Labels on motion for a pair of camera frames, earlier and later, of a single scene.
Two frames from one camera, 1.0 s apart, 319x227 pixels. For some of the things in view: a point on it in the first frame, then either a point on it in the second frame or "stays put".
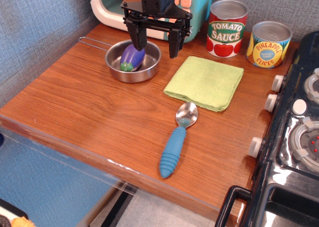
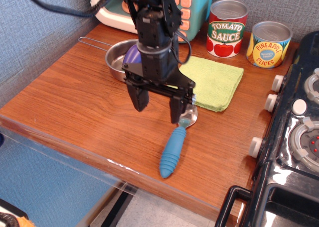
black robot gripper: [156, 7] to [157, 68]
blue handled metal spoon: [187, 113] stays put
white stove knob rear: [277, 83] stays put
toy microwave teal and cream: [107, 13] stays put
